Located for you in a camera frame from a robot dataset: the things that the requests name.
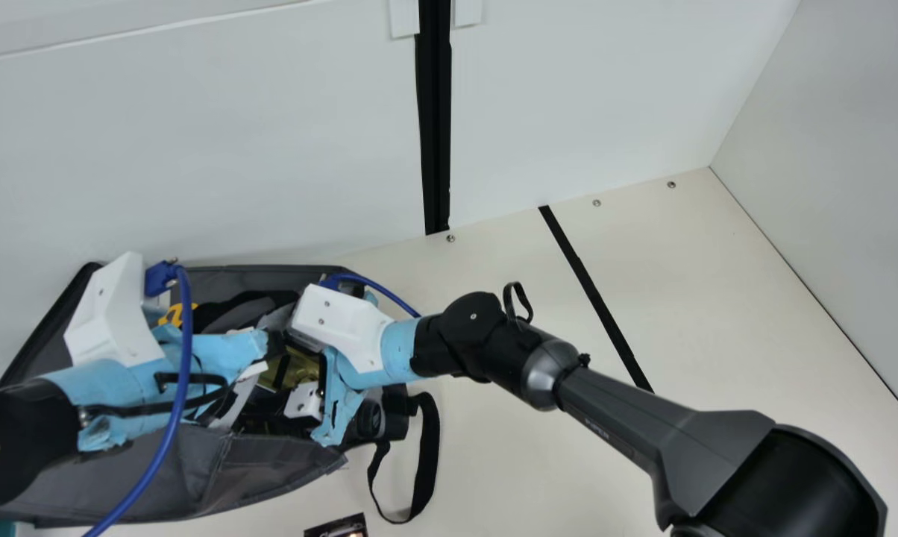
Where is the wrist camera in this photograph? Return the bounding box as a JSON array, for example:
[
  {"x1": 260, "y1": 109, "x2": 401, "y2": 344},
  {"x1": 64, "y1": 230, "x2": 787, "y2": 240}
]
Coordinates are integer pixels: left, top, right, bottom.
[
  {"x1": 63, "y1": 251, "x2": 168, "y2": 368},
  {"x1": 289, "y1": 283, "x2": 395, "y2": 374}
]

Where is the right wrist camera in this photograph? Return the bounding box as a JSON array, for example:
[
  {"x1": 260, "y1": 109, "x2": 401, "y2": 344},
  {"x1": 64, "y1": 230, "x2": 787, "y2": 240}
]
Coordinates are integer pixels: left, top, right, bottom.
[{"x1": 289, "y1": 283, "x2": 395, "y2": 374}]

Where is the black post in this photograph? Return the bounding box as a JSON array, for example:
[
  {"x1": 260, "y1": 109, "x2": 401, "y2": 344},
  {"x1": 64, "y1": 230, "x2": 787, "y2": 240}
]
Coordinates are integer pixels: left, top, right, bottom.
[{"x1": 415, "y1": 0, "x2": 453, "y2": 236}]

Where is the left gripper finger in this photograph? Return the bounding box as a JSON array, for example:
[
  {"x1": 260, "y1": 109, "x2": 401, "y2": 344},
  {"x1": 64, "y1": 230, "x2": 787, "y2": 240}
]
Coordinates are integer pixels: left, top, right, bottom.
[{"x1": 210, "y1": 361, "x2": 270, "y2": 433}]

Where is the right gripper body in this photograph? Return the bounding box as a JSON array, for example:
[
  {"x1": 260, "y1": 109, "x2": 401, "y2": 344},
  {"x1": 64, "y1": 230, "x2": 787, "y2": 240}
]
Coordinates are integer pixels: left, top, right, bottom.
[{"x1": 311, "y1": 291, "x2": 422, "y2": 448}]

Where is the dark grey bag with straps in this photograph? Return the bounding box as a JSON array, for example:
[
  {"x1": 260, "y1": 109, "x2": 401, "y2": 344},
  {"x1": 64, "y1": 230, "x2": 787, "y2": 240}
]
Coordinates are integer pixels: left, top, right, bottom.
[{"x1": 0, "y1": 261, "x2": 442, "y2": 527}]

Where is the black strip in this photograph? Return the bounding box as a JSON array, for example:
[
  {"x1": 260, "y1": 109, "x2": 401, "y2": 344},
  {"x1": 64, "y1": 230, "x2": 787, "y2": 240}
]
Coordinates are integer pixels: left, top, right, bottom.
[{"x1": 538, "y1": 205, "x2": 655, "y2": 394}]

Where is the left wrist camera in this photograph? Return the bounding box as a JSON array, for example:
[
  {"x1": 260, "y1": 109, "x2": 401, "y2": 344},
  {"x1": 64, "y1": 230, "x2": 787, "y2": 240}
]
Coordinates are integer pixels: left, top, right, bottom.
[{"x1": 63, "y1": 251, "x2": 168, "y2": 368}]

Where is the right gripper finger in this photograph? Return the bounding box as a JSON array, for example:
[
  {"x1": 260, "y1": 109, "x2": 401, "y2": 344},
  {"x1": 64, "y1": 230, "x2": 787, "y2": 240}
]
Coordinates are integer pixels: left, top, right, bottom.
[{"x1": 283, "y1": 380, "x2": 326, "y2": 421}]

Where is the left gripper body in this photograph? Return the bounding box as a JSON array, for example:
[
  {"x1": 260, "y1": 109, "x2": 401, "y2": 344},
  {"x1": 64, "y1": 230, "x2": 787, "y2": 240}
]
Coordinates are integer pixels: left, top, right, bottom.
[{"x1": 43, "y1": 322, "x2": 271, "y2": 453}]

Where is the blue cable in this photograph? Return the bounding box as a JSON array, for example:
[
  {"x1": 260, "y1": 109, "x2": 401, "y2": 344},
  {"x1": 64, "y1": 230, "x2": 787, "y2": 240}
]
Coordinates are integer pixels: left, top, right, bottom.
[
  {"x1": 321, "y1": 271, "x2": 421, "y2": 318},
  {"x1": 84, "y1": 260, "x2": 198, "y2": 537}
]

